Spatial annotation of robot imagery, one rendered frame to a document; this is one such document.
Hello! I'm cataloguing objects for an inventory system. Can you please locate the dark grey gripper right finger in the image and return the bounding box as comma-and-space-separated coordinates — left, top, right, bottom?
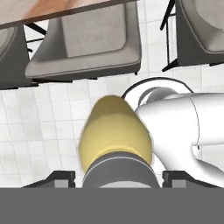
162, 170, 223, 189

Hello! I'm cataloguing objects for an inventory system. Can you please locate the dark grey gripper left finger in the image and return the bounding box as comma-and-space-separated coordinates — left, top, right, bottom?
21, 170, 76, 189

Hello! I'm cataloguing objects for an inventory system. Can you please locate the yellow juice bottle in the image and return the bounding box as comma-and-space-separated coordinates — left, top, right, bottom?
77, 94, 162, 189

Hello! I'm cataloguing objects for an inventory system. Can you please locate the grey upholstered chair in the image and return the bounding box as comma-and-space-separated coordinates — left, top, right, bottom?
159, 0, 224, 73
24, 1, 144, 84
0, 24, 39, 91

